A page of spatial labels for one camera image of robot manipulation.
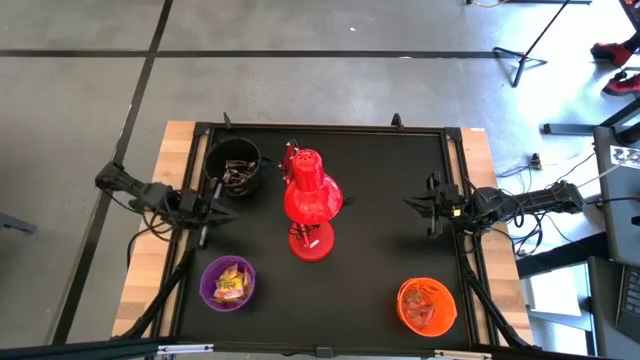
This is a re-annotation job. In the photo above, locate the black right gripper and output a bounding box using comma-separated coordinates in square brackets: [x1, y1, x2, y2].
[403, 171, 471, 240]

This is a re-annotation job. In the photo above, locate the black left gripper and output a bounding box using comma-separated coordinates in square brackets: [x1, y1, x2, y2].
[177, 177, 240, 250]

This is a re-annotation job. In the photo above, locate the brown chocolate candy bar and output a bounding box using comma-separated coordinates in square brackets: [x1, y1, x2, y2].
[222, 169, 251, 185]

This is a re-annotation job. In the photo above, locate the black jack-o-lantern bucket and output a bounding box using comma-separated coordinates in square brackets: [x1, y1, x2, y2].
[203, 136, 275, 198]

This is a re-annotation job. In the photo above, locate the purple plastic bucket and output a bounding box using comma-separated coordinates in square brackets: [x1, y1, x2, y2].
[199, 254, 257, 313]

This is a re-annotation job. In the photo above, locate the red desk lamp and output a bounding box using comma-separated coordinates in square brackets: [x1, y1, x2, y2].
[278, 139, 346, 264]

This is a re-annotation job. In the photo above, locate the orange candy clear wrapper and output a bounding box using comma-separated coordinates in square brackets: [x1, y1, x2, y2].
[402, 287, 435, 324]

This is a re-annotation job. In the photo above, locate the orange plastic bucket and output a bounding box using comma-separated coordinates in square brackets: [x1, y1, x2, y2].
[396, 277, 458, 338]

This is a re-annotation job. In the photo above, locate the black tripod stand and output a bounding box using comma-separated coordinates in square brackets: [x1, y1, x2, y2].
[492, 0, 574, 89]

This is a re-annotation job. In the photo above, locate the grey desk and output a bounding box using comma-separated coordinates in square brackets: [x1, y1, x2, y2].
[592, 124, 640, 266]

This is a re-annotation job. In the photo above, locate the dark metal floor foot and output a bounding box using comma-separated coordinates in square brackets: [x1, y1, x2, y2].
[0, 212, 39, 234]

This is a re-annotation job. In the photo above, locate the white printed marker sheet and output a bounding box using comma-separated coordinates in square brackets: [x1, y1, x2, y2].
[608, 144, 640, 171]

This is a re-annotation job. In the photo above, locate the dark laptop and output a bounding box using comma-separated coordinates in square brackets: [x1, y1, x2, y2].
[614, 263, 640, 346]

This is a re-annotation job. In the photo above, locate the person's foot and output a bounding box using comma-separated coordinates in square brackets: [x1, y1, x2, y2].
[589, 42, 635, 68]
[601, 72, 640, 97]

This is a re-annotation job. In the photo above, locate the black aluminium table frame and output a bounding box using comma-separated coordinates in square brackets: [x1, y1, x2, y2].
[112, 112, 539, 359]

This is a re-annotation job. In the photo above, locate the silver frame bracket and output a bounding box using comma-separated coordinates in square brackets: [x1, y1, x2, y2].
[433, 349, 494, 360]
[156, 343, 215, 356]

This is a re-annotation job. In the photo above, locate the black desk leg frame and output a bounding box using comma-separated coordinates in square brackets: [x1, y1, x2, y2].
[542, 99, 640, 146]

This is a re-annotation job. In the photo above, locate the black floor cable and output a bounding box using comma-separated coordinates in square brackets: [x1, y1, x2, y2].
[582, 196, 640, 209]

